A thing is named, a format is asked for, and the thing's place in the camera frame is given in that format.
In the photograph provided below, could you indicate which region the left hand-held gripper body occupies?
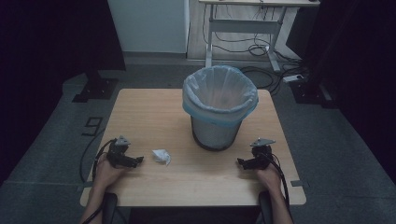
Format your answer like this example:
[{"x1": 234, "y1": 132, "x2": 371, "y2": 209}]
[{"x1": 106, "y1": 134, "x2": 139, "y2": 169}]

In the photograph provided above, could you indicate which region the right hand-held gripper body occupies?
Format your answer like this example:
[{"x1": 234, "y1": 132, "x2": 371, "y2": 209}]
[{"x1": 242, "y1": 137, "x2": 276, "y2": 171}]

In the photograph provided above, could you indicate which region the white paper ball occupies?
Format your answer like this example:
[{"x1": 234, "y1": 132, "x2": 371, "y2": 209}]
[{"x1": 151, "y1": 148, "x2": 172, "y2": 167}]

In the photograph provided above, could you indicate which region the mesh trash bin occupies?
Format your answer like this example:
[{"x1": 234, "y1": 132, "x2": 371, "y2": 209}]
[{"x1": 190, "y1": 115, "x2": 244, "y2": 152}]

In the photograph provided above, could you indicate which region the person's right hand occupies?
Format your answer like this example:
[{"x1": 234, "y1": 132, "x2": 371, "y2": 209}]
[{"x1": 255, "y1": 162, "x2": 282, "y2": 192}]

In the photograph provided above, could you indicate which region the person's left hand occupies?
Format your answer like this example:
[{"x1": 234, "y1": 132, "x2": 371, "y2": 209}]
[{"x1": 92, "y1": 154, "x2": 129, "y2": 189}]

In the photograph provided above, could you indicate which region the black chair armrest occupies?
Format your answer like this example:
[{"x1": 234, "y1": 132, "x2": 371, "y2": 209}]
[
  {"x1": 102, "y1": 192, "x2": 119, "y2": 224},
  {"x1": 258, "y1": 189, "x2": 274, "y2": 224}
]

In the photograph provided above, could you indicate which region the black stand base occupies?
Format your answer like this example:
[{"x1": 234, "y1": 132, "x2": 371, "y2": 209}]
[
  {"x1": 72, "y1": 72, "x2": 120, "y2": 104},
  {"x1": 289, "y1": 78, "x2": 331, "y2": 105}
]

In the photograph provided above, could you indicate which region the white power strip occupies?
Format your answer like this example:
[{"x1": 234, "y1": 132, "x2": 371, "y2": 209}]
[{"x1": 282, "y1": 74, "x2": 304, "y2": 83}]

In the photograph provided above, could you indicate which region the white cabinet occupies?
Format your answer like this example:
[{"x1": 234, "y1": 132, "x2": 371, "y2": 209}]
[{"x1": 106, "y1": 0, "x2": 191, "y2": 54}]

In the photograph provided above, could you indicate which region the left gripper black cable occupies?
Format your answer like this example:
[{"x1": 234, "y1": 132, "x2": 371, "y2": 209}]
[{"x1": 78, "y1": 138, "x2": 117, "y2": 224}]

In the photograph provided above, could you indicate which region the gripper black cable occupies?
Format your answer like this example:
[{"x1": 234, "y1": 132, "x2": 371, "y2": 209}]
[
  {"x1": 262, "y1": 151, "x2": 293, "y2": 218},
  {"x1": 78, "y1": 138, "x2": 117, "y2": 224}
]

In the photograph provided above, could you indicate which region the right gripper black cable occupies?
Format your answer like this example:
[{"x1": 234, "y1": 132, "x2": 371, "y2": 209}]
[{"x1": 262, "y1": 151, "x2": 293, "y2": 218}]

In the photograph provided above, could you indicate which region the tangle of black floor cables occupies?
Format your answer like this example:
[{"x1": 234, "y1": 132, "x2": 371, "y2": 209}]
[{"x1": 202, "y1": 4, "x2": 309, "y2": 94}]

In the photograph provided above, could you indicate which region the white desk frame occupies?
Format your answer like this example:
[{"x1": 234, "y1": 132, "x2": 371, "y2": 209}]
[{"x1": 199, "y1": 0, "x2": 321, "y2": 73}]

